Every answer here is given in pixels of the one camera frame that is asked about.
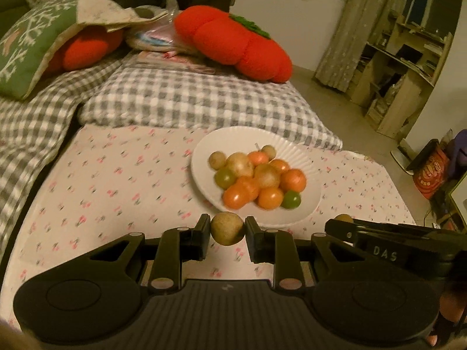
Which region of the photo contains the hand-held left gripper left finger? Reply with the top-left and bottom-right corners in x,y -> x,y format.
85,214 -> 211,292

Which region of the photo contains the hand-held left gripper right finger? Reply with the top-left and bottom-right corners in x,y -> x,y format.
245,216 -> 370,292

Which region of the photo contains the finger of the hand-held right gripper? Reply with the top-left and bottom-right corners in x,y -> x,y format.
325,218 -> 367,244

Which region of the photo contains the yellow apple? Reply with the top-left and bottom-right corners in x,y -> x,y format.
253,163 -> 281,189

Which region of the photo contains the large yellow pear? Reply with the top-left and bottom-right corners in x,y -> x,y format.
225,152 -> 255,178

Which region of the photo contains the orange mandarin with stem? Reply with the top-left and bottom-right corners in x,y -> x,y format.
248,142 -> 271,166

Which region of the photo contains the white plate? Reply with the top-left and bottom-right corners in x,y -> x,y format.
191,126 -> 322,227

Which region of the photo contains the person's right hand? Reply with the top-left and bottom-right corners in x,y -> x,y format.
427,286 -> 467,349

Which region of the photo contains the red bag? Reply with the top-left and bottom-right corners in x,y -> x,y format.
412,142 -> 451,199

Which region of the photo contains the cherry print cloth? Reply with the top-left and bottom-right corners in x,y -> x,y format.
0,124 -> 417,329

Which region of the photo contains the purple object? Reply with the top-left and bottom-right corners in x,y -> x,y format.
450,129 -> 467,179

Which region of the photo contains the wooden shelf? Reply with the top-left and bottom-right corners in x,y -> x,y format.
359,7 -> 455,139

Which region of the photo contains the grey checked pillow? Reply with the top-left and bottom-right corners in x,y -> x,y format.
78,58 -> 344,152

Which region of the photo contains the stack of magazines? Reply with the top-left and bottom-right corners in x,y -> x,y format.
137,49 -> 216,74

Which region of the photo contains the orange cushion with green leaf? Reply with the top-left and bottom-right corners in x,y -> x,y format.
173,5 -> 293,84

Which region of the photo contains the grey checked quilt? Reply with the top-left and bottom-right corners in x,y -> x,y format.
0,49 -> 135,241

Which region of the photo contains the clear plastic bag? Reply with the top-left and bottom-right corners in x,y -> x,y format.
126,0 -> 198,52

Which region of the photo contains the beige patterned curtain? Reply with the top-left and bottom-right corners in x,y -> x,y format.
314,0 -> 413,92

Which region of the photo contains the orange pumpkin cushion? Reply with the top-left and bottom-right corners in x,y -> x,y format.
46,25 -> 125,74

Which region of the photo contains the beige floral pillow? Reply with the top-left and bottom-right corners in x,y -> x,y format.
16,0 -> 165,33

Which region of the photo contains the green embroidered cushion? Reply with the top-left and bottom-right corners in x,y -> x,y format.
0,0 -> 86,101

